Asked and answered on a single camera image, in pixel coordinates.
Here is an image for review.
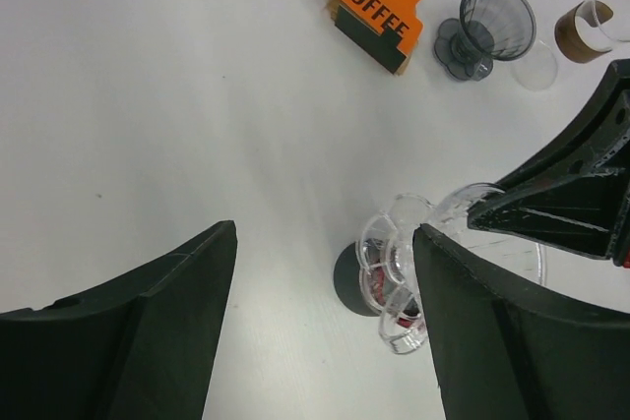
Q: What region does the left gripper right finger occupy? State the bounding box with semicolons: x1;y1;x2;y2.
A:
413;224;629;419

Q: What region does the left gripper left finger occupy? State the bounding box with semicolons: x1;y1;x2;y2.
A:
1;220;237;419

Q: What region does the glass cup with brown band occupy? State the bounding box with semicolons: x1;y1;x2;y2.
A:
554;0;629;64

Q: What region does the glass carafe with red rim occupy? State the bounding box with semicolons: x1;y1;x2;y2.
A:
333;237;426;338

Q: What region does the orange coffee filter box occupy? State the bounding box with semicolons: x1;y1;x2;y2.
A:
327;0;424;75

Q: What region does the grey smoked plastic dripper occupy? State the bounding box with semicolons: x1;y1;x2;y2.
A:
433;0;536;82

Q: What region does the clear round glass lid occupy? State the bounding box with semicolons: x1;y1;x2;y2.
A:
510;39;559;91

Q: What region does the clear glass dripper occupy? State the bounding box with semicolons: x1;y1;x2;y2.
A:
355;183;546;355

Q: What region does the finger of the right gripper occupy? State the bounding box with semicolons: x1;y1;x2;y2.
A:
468;59;629;268

